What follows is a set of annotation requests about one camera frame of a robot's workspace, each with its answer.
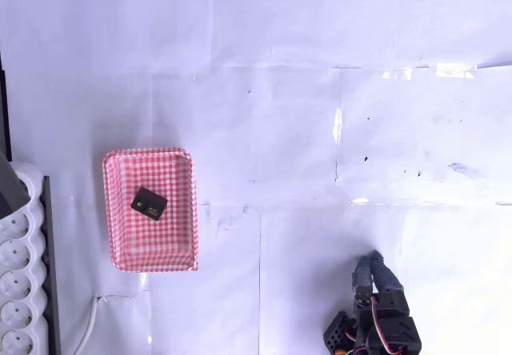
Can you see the pink checked tray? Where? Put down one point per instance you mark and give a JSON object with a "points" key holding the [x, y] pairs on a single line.
{"points": [[168, 243]]}

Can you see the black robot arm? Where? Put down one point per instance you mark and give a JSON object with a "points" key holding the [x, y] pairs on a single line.
{"points": [[396, 335]]}

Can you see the dark grey angular box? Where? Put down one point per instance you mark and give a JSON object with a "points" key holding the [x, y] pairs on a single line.
{"points": [[10, 191]]}

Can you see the small black box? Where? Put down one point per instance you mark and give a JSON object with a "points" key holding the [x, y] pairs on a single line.
{"points": [[149, 204]]}

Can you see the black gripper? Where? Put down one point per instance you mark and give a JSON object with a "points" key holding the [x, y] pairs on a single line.
{"points": [[389, 300]]}

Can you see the white power strip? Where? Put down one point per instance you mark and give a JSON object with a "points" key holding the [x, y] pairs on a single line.
{"points": [[20, 271]]}

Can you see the orange black table clamp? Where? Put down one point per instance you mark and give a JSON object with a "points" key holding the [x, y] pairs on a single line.
{"points": [[340, 352]]}

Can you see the black pegboard panel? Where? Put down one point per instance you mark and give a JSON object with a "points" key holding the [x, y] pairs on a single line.
{"points": [[4, 111]]}

